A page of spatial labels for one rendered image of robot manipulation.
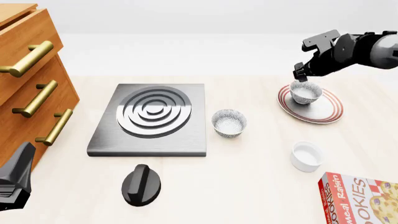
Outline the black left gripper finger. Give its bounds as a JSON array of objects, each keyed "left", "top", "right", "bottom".
[{"left": 0, "top": 141, "right": 37, "bottom": 193}]

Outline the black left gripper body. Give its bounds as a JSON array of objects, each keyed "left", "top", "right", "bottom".
[{"left": 0, "top": 177, "right": 32, "bottom": 212}]

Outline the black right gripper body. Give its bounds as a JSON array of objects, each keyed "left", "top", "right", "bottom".
[{"left": 292, "top": 62, "right": 312, "bottom": 78}]

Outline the patterned black-white bowl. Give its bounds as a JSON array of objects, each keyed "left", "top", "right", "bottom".
[
  {"left": 211, "top": 108, "right": 248, "bottom": 139},
  {"left": 289, "top": 80, "right": 323, "bottom": 105}
]

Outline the white plate with red rings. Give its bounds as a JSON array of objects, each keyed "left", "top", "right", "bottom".
[{"left": 276, "top": 83, "right": 345, "bottom": 125}]

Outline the flat stove plate with rings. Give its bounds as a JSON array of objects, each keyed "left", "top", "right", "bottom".
[{"left": 86, "top": 83, "right": 208, "bottom": 157}]

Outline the wooden drawer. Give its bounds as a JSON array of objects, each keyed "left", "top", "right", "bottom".
[
  {"left": 18, "top": 76, "right": 80, "bottom": 172},
  {"left": 0, "top": 7, "right": 65, "bottom": 106},
  {"left": 0, "top": 54, "right": 71, "bottom": 155}
]

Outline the small white ramekin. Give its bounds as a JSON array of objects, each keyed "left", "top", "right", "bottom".
[{"left": 290, "top": 140, "right": 324, "bottom": 174}]

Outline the round black stove knob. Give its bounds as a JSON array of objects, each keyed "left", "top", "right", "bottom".
[{"left": 121, "top": 164, "right": 162, "bottom": 207}]

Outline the red cookie box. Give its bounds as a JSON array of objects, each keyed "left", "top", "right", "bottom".
[{"left": 317, "top": 172, "right": 398, "bottom": 224}]

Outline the wooden cabinet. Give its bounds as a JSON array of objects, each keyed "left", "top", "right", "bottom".
[{"left": 0, "top": 3, "right": 80, "bottom": 172}]

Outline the brass drawer handle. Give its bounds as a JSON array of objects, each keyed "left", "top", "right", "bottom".
[
  {"left": 0, "top": 40, "right": 54, "bottom": 78},
  {"left": 12, "top": 80, "right": 58, "bottom": 118},
  {"left": 34, "top": 108, "right": 74, "bottom": 147}
]

